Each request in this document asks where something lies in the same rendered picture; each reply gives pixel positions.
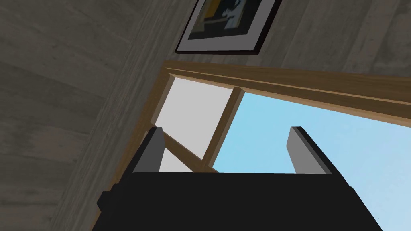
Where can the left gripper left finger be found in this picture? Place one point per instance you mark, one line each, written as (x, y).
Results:
(150, 154)

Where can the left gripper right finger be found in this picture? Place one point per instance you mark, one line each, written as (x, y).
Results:
(307, 154)

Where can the wooden framed window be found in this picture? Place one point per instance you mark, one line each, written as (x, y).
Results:
(289, 96)

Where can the black framed picture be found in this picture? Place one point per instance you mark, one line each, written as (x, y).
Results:
(224, 25)

